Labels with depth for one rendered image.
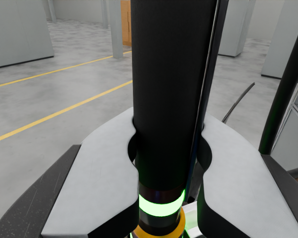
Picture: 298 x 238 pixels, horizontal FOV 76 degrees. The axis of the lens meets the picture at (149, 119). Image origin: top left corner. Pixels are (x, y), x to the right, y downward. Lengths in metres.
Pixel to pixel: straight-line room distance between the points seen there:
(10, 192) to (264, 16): 11.98
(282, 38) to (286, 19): 0.40
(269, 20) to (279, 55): 6.75
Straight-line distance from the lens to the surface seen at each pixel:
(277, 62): 5.63
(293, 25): 5.52
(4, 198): 2.32
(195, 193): 0.45
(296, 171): 0.27
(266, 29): 12.27
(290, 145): 1.58
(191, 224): 0.20
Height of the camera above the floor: 1.56
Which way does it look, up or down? 32 degrees down
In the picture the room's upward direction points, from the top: 1 degrees clockwise
